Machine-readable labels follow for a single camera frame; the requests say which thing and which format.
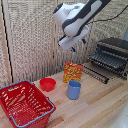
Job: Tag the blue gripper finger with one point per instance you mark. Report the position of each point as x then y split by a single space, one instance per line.
73 49
84 41

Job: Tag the orange cracker box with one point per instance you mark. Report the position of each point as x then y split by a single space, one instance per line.
72 72

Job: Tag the red plastic shopping basket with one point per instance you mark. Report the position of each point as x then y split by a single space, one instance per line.
23 105

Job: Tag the red plastic bowl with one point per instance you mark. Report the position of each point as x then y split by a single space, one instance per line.
47 84

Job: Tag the blue plastic cup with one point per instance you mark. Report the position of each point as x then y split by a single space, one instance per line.
73 90

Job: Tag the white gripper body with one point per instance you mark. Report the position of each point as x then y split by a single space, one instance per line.
72 38

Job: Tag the black toaster oven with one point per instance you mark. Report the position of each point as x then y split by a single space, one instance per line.
116 45

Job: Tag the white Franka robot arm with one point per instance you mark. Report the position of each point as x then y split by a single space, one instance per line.
75 16

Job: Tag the wicker folding screen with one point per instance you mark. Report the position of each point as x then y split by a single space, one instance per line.
30 40

